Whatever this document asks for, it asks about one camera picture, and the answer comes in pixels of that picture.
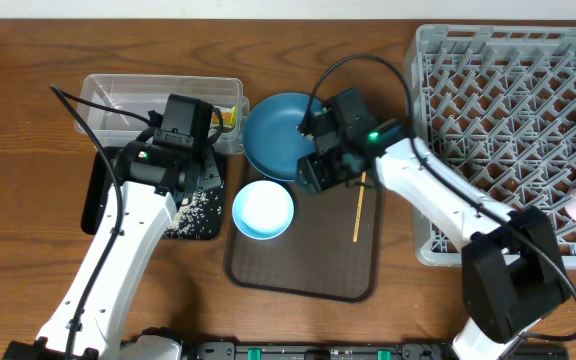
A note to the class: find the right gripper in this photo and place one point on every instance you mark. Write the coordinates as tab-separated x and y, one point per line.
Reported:
311	170

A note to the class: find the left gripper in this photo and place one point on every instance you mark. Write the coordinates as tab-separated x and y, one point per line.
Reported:
209	158

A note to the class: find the yellow snack wrapper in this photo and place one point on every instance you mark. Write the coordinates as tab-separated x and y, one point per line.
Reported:
227	116

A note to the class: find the rice pile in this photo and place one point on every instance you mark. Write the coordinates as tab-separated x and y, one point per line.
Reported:
199	220

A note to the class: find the dark blue plate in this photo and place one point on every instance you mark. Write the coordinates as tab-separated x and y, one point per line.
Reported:
271	140

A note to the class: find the light blue bowl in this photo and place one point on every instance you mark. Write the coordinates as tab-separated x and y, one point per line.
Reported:
263	210

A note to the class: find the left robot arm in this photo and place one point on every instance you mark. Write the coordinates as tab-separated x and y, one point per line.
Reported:
89	323

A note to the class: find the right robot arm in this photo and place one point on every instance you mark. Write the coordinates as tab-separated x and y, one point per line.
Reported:
513	275

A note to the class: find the grey dishwasher rack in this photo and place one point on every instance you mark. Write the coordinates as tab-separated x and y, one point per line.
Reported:
497	104

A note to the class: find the wooden chopstick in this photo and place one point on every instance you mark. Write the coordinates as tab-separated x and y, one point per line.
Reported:
359	207

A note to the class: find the black tray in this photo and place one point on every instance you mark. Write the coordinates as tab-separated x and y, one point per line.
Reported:
96	197

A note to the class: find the clear plastic bin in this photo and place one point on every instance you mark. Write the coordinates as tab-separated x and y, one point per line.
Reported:
139	94

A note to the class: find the brown serving tray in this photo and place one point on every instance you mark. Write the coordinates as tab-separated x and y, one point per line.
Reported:
315	255

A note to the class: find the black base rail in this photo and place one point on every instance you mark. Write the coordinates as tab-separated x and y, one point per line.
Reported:
230	351

